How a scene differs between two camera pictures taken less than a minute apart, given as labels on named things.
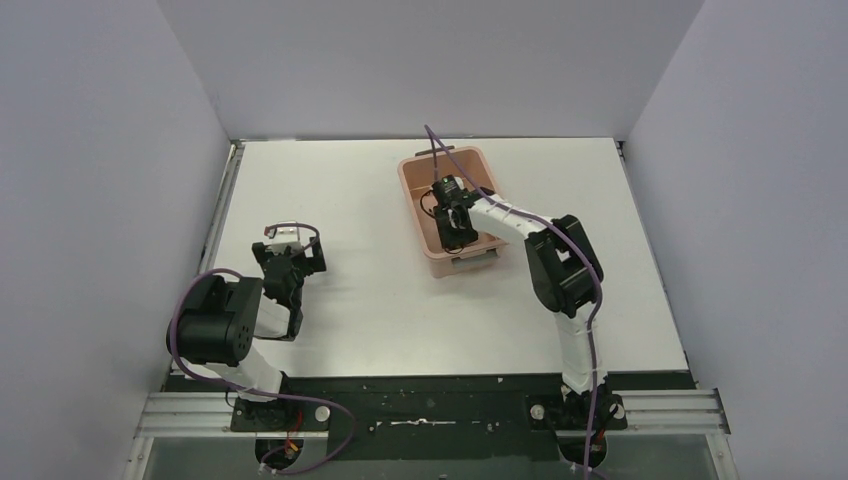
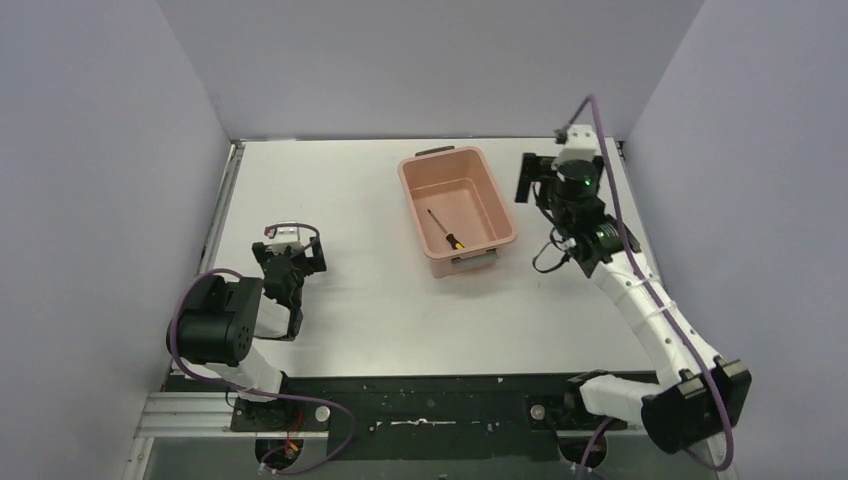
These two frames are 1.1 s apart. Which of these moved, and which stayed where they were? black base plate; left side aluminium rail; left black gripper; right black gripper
Moved: right black gripper
Stayed: black base plate; left black gripper; left side aluminium rail
